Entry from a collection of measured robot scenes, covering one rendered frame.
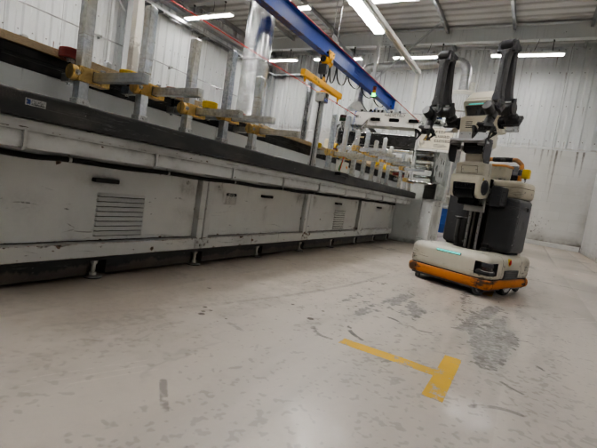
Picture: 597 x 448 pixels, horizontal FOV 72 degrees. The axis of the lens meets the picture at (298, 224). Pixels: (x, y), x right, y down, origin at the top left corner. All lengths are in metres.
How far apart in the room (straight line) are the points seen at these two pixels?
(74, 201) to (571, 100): 11.61
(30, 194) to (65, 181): 0.14
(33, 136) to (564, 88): 11.85
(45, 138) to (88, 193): 0.44
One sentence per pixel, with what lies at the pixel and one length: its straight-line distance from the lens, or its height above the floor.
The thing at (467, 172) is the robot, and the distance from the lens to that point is 3.15.
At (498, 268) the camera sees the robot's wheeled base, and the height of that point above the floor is 0.21.
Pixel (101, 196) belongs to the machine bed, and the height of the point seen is 0.37.
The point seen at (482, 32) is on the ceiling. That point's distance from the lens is 11.71.
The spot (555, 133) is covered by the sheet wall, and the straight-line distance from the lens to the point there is 12.19.
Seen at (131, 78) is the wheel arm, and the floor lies 0.80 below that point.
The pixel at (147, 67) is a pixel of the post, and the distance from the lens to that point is 1.80.
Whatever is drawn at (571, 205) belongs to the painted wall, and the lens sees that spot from 12.01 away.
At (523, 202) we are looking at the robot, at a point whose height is 0.67.
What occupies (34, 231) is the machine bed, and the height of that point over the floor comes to 0.21.
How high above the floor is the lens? 0.54
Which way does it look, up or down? 5 degrees down
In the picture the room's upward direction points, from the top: 9 degrees clockwise
